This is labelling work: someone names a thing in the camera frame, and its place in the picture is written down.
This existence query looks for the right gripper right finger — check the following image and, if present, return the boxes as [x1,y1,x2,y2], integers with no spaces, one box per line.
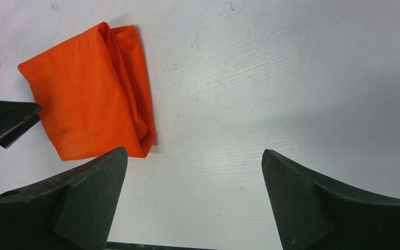
[261,149,400,249]

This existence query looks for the orange t shirt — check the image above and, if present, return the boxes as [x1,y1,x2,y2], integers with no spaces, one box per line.
[18,22,156,161]

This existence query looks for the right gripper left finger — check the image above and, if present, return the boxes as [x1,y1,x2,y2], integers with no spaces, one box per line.
[0,147,128,249]

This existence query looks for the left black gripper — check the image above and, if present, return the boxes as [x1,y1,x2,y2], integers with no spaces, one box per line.
[0,101,42,148]

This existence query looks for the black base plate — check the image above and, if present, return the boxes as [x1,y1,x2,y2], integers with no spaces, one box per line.
[105,242,209,250]

